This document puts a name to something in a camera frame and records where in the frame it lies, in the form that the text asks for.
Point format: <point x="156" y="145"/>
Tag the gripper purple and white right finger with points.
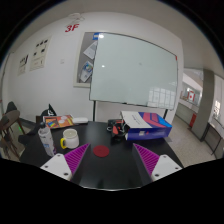
<point x="152" y="166"/>

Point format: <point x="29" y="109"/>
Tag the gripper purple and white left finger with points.
<point x="66" y="165"/>

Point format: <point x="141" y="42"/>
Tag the clear plastic water bottle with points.
<point x="46" y="138"/>

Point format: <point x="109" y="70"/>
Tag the round red coaster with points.
<point x="101" y="151"/>

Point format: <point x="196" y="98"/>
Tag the colourful orange book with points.
<point x="55" y="122"/>

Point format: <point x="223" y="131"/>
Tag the blue and white cardboard box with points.
<point x="145" y="125"/>

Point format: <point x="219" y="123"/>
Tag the small white flat box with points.
<point x="80" y="120"/>

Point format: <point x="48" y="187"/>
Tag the black bag behind table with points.
<point x="49" y="111"/>

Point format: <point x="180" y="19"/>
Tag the black and red device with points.
<point x="117" y="127"/>

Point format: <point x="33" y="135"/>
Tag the brown wooden chair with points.
<point x="5" y="124"/>

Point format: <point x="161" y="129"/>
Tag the grey notice board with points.
<point x="85" y="59"/>

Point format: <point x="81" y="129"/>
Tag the white whiteboard on stand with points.
<point x="132" y="71"/>

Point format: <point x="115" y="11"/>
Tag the white mug yellow handle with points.
<point x="70" y="139"/>

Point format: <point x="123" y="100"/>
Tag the small white wall poster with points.
<point x="22" y="65"/>

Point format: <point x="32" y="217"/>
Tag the large white wall poster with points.
<point x="39" y="54"/>

